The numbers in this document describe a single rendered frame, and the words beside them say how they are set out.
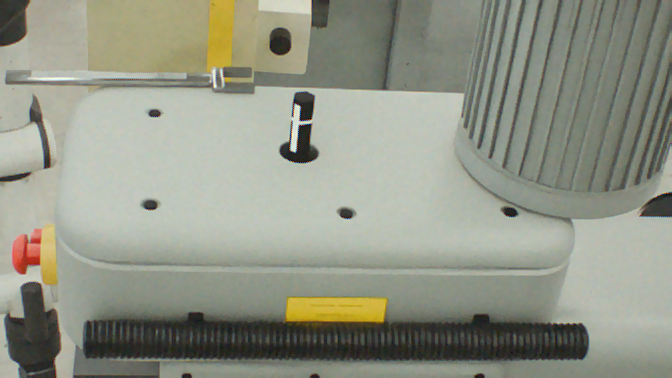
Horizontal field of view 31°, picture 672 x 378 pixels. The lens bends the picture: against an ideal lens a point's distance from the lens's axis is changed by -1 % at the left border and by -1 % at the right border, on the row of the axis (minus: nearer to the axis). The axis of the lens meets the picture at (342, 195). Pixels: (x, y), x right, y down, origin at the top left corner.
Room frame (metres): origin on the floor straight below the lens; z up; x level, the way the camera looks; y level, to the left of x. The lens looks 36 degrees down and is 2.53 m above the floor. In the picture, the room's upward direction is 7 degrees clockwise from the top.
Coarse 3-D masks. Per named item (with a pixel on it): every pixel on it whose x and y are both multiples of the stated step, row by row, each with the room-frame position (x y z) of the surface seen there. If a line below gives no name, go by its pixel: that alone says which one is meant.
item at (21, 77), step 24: (24, 72) 0.99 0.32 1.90; (48, 72) 1.00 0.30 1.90; (72, 72) 1.01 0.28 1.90; (96, 72) 1.01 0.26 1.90; (120, 72) 1.02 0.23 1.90; (144, 72) 1.02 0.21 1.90; (168, 72) 1.03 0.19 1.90; (192, 72) 1.03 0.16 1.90; (216, 72) 1.04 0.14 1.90; (240, 72) 1.05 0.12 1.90
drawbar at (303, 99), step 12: (300, 96) 0.93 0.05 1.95; (312, 96) 0.93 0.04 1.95; (300, 108) 0.92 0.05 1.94; (312, 108) 0.92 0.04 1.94; (300, 120) 0.92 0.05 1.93; (312, 120) 0.93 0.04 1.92; (300, 132) 0.92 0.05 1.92; (300, 144) 0.92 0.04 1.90; (288, 156) 0.92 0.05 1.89; (300, 156) 0.92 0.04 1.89
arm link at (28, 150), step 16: (32, 128) 1.48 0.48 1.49; (0, 144) 1.44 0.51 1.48; (16, 144) 1.45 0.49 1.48; (32, 144) 1.46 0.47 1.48; (0, 160) 1.43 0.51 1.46; (16, 160) 1.44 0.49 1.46; (32, 160) 1.45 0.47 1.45; (0, 176) 1.44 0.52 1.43; (16, 176) 1.47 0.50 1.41; (32, 176) 1.49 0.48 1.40; (0, 192) 1.45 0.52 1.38; (16, 192) 1.46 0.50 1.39; (32, 192) 1.48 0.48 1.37; (0, 208) 1.45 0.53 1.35; (16, 208) 1.45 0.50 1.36; (32, 208) 1.47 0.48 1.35; (0, 224) 1.45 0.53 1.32; (16, 224) 1.45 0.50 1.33; (32, 224) 1.46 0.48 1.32
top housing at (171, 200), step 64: (128, 128) 0.93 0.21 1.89; (192, 128) 0.94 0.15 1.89; (256, 128) 0.96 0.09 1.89; (320, 128) 0.97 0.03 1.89; (384, 128) 0.99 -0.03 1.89; (448, 128) 1.00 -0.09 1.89; (64, 192) 0.83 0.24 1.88; (128, 192) 0.83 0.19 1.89; (192, 192) 0.85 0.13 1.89; (256, 192) 0.86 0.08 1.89; (320, 192) 0.87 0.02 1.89; (384, 192) 0.88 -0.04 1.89; (448, 192) 0.89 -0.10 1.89; (64, 256) 0.79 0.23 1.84; (128, 256) 0.78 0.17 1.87; (192, 256) 0.78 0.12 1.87; (256, 256) 0.79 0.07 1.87; (320, 256) 0.80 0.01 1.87; (384, 256) 0.81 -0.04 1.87; (448, 256) 0.82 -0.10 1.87; (512, 256) 0.84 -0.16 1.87; (64, 320) 0.80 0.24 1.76; (128, 320) 0.77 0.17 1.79; (256, 320) 0.79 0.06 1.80; (320, 320) 0.80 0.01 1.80; (384, 320) 0.82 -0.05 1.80; (448, 320) 0.83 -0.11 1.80; (512, 320) 0.84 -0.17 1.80
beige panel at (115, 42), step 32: (96, 0) 2.57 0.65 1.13; (128, 0) 2.58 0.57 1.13; (160, 0) 2.60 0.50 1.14; (192, 0) 2.61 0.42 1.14; (224, 0) 2.62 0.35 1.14; (256, 0) 2.64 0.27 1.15; (96, 32) 2.57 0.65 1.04; (128, 32) 2.58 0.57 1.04; (160, 32) 2.60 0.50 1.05; (192, 32) 2.61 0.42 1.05; (224, 32) 2.62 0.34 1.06; (256, 32) 2.64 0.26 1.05; (96, 64) 2.57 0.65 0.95; (128, 64) 2.58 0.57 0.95; (160, 64) 2.60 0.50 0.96; (192, 64) 2.61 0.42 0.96; (224, 64) 2.62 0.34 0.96
